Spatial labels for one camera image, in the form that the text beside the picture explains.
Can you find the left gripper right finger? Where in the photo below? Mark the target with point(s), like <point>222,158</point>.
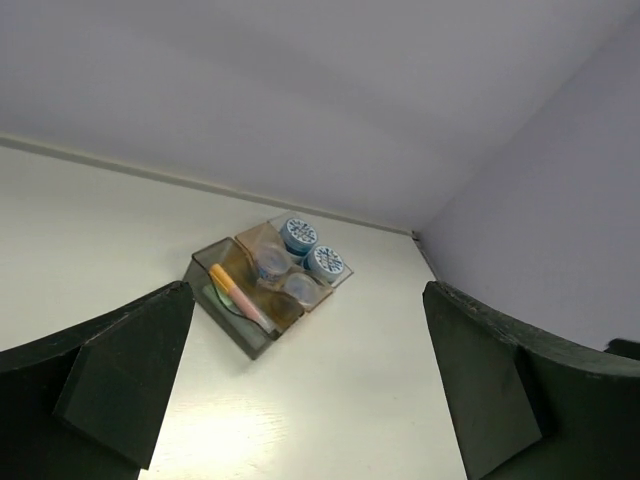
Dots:
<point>528,404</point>

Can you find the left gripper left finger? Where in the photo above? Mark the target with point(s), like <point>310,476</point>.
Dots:
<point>88,402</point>

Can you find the green highlighter marker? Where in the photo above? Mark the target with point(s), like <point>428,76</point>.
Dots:
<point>214,294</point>

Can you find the orange highlighter marker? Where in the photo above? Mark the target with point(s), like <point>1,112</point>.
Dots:
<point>249,309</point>

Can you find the orange marker cap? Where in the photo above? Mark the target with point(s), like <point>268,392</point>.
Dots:
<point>221,278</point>

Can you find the clear jar of pins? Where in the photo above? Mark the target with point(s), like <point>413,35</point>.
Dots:
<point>272,261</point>
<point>303,288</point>

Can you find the blue lidded round tin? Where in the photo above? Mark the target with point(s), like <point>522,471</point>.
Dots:
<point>299,236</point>

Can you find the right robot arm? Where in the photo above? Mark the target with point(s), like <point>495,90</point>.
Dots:
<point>624,348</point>

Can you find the dark grey plastic container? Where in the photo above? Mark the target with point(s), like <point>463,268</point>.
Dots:
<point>239,316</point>

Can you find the amber plastic container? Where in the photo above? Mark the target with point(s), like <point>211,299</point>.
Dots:
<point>282,286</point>

